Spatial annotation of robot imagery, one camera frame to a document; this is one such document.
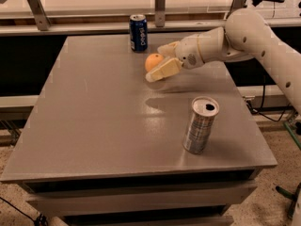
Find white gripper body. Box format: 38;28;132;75
175;34;204;69

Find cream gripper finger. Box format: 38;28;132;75
146;56;182;82
157;41;179;57

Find orange fruit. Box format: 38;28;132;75
145;54;164;72

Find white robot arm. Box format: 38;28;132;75
146;8;301;113

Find blue pepsi can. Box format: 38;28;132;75
129;14;148;52

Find silver redbull can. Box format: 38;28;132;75
182;96;219;154

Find grey drawer cabinet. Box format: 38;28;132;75
2;35;277;226

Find green metal stand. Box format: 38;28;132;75
283;120;301;150

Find middle metal bracket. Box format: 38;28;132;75
154;0;166;27

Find black cable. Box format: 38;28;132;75
247;75;291;123

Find left metal bracket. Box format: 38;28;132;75
26;0;50;31

